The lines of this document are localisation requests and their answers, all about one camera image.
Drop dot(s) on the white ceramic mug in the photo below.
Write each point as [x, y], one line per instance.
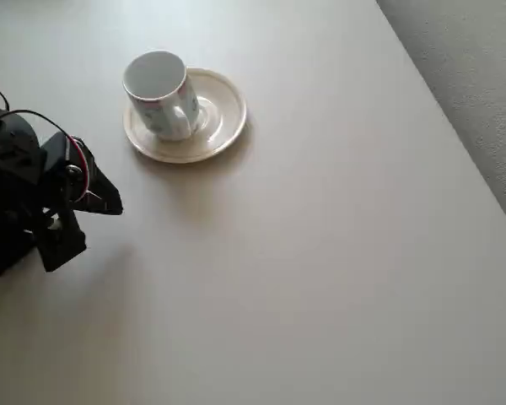
[154, 76]

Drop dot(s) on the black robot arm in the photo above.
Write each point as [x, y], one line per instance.
[8, 190]

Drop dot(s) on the cream porcelain saucer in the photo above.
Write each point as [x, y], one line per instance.
[223, 109]

